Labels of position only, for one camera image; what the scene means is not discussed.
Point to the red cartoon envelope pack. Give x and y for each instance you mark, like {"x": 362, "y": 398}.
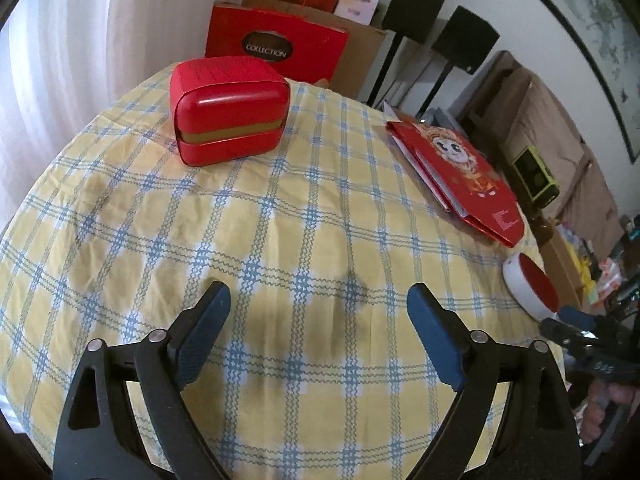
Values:
{"x": 465, "y": 180}

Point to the pile of colourful packets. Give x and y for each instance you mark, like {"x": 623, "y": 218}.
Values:
{"x": 612, "y": 277}

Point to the shallow cardboard box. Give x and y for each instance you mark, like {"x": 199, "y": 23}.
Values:
{"x": 560, "y": 260}

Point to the large brown cardboard carton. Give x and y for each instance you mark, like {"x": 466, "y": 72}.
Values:
{"x": 362, "y": 60}

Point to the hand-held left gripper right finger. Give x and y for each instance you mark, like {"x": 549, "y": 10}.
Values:
{"x": 435, "y": 340}

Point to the red Collection gift box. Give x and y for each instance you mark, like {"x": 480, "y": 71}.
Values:
{"x": 310, "y": 45}

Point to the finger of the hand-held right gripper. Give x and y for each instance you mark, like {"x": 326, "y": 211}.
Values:
{"x": 567, "y": 337}
{"x": 577, "y": 317}

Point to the person's right hand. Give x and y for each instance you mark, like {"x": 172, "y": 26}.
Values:
{"x": 625, "y": 395}

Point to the white sheer curtain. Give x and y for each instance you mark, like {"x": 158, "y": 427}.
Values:
{"x": 75, "y": 60}

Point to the yellow checked tablecloth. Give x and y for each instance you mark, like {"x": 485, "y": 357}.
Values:
{"x": 300, "y": 210}

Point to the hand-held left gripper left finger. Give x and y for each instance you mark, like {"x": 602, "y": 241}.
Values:
{"x": 200, "y": 330}

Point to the framed ink painting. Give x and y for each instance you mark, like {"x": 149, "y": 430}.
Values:
{"x": 600, "y": 35}

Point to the green and black radio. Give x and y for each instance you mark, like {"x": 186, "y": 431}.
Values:
{"x": 537, "y": 180}

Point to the yellow cloth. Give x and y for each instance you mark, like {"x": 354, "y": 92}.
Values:
{"x": 587, "y": 280}

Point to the red tin box gold band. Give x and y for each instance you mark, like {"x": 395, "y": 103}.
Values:
{"x": 225, "y": 90}

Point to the brown fabric sofa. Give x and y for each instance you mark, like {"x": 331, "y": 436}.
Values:
{"x": 550, "y": 125}

